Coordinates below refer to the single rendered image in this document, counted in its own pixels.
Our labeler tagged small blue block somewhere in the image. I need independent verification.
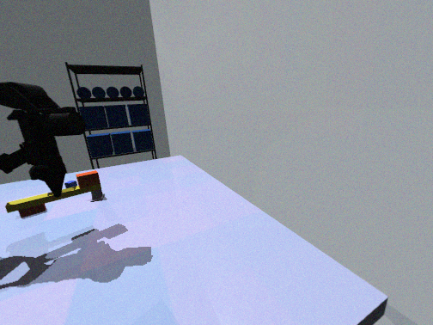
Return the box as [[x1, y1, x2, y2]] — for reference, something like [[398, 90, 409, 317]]
[[64, 181, 77, 188]]

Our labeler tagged red rectangular block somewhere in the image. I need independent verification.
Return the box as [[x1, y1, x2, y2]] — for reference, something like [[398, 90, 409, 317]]
[[19, 204, 46, 218]]

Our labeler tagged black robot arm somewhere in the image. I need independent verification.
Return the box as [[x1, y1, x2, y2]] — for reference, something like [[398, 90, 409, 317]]
[[0, 82, 86, 174]]

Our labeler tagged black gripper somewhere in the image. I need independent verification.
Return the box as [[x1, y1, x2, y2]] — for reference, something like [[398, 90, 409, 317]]
[[23, 136, 67, 198]]

